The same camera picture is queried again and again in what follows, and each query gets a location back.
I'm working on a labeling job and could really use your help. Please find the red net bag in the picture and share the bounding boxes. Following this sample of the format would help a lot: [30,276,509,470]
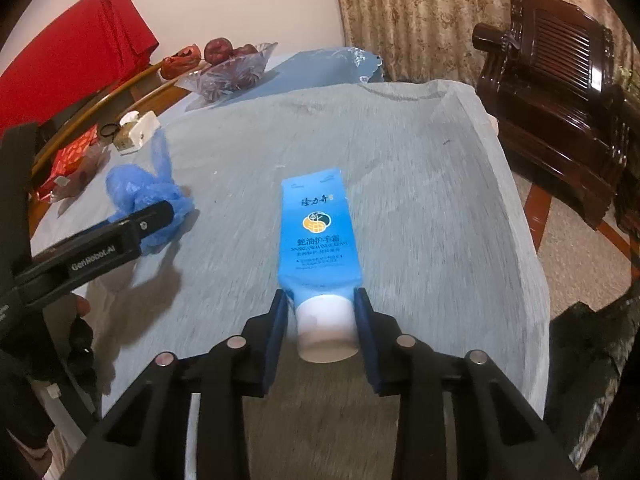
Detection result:
[159,46,203,80]

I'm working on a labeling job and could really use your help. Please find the person's left hand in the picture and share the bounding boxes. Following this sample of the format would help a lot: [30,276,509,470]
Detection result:
[67,295,97,386]

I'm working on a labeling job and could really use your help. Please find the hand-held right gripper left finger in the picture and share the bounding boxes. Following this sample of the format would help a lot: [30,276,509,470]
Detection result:
[70,289,290,480]

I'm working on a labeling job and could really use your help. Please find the glass fruit bowl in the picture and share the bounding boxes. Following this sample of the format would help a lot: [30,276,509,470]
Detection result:
[175,42,278,103]

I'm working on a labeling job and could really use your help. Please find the beige floral curtain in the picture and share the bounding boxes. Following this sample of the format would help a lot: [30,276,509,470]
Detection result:
[330,0,640,91]

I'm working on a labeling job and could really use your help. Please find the dark wooden armchair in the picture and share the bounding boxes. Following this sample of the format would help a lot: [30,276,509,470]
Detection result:
[472,0,640,233]

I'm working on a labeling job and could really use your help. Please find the blue plastic bag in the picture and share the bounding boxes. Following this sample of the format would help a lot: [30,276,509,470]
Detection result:
[104,127,193,256]

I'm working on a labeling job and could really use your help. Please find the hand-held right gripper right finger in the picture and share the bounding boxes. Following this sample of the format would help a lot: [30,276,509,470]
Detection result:
[352,286,583,480]

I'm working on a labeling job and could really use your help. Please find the black trash bag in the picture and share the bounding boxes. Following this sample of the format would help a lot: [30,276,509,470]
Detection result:
[547,295,640,476]

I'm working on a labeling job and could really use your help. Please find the grey-blue table cloth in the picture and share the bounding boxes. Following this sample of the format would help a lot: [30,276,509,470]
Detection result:
[30,80,551,480]

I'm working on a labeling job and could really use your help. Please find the white tissue box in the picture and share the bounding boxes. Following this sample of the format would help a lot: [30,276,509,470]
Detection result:
[114,112,161,153]

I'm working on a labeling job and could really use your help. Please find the curved wooden chair back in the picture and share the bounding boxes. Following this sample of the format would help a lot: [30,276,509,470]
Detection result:
[30,57,171,181]
[125,76,193,116]

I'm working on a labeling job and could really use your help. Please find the red patterned snack packet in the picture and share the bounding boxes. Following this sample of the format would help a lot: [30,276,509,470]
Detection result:
[37,127,101,201]

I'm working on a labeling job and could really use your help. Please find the large dark red fruit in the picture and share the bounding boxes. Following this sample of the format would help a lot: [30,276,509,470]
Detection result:
[204,36,233,65]

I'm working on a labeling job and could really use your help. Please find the red cloth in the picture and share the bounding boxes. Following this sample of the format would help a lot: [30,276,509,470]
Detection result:
[0,0,160,133]

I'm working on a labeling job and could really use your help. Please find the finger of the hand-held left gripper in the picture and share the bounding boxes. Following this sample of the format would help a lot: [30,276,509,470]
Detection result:
[15,200,176,306]

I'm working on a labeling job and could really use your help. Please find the blue hand cream tube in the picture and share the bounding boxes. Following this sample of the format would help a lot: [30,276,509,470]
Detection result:
[277,167,362,363]

